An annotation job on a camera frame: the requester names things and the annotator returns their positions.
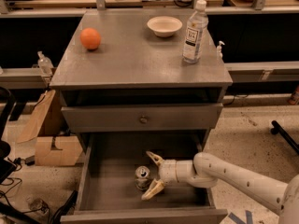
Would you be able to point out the open grey middle drawer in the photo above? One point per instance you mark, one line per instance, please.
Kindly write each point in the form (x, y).
(107, 192)

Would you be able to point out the brown cardboard box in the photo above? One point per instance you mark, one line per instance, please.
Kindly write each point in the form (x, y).
(46, 125)

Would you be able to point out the clear plastic water bottle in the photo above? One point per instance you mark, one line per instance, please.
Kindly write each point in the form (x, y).
(195, 32)

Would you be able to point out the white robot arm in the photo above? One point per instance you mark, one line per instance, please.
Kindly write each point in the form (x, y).
(204, 170)

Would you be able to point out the small white pump bottle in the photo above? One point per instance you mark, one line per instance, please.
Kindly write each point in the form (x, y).
(219, 48)

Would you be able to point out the black stand leg with wheel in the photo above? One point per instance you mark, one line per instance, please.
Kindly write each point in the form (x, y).
(277, 129)

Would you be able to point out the orange fruit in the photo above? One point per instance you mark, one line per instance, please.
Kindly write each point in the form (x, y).
(90, 38)

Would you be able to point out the grey wooden drawer cabinet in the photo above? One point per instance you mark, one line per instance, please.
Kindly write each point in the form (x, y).
(133, 66)

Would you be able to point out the white paper bowl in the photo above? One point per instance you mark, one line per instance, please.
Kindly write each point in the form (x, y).
(164, 26)

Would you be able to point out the round metal drawer knob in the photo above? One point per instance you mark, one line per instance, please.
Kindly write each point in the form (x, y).
(143, 119)

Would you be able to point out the green 7up soda can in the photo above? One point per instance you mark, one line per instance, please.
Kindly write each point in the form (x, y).
(142, 178)

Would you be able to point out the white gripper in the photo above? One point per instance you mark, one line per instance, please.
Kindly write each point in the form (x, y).
(167, 170)

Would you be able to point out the closed grey top drawer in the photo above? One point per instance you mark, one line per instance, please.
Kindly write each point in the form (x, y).
(125, 118)

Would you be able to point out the clear bottle on left ledge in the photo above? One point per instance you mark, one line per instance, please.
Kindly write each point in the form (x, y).
(44, 64)

